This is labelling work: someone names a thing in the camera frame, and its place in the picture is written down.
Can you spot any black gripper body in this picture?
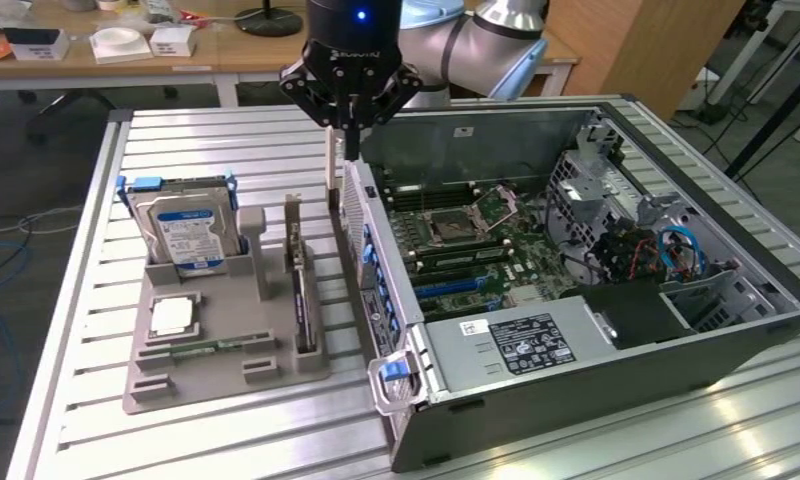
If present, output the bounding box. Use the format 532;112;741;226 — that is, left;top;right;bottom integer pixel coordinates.
303;0;402;100

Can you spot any black Nvidia graphics card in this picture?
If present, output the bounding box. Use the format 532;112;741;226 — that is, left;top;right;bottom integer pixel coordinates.
282;192;322;355

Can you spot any wooden desk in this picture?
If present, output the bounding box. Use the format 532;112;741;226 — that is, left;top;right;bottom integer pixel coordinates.
0;0;582;109

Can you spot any black round lamp base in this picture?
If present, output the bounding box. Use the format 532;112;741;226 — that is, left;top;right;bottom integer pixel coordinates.
233;0;306;38

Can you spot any small white labelled box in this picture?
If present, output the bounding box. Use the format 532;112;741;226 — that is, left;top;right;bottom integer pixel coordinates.
147;25;198;58

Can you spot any metal socket cover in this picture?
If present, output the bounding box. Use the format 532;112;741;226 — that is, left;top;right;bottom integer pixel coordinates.
469;183;522;236

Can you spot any CPU socket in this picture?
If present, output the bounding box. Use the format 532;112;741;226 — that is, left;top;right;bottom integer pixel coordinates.
425;208;489;247

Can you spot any white box with round insert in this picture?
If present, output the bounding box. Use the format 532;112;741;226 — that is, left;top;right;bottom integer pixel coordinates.
87;27;155;65

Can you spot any hard disk in blue carrier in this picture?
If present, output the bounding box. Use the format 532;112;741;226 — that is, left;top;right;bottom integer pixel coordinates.
115;172;251;279

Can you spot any metal disk bay cage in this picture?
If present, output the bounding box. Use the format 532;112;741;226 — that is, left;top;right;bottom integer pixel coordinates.
544;149;642;241

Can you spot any black installed RAM stick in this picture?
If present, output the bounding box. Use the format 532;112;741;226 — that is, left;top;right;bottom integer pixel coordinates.
413;245;511;274

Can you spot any black chair base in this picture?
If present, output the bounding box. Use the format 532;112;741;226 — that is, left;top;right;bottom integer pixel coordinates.
22;89;118;146

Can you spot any green motherboard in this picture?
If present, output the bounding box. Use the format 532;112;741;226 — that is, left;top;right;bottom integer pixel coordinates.
377;167;578;324

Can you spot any blue expansion slot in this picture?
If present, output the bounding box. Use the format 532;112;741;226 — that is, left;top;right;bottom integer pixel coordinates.
414;276;493;300

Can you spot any white box with dark top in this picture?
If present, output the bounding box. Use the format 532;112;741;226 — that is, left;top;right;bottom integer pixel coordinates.
2;27;71;62

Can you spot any wooden cabinet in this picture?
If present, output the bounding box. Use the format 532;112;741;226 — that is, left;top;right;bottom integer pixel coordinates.
544;0;748;121

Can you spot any grey printed parts rack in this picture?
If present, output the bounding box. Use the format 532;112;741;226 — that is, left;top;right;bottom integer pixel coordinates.
119;205;334;416

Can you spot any silver CPU chip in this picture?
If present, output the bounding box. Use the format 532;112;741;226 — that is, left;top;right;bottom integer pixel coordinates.
147;297;198;338

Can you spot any grey power supply unit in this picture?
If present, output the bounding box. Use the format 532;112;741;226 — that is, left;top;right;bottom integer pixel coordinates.
415;297;620;395

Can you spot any green RAM stick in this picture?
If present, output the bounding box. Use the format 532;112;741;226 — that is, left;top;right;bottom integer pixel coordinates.
169;337;249;354

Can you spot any open black PC case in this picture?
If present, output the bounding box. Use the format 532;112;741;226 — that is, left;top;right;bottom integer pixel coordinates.
323;94;800;474

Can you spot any blue disk wire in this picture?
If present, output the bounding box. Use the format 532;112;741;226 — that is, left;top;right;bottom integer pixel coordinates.
657;224;709;282

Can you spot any blue floor cable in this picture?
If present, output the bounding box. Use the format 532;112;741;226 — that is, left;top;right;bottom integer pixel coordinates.
0;219;31;426

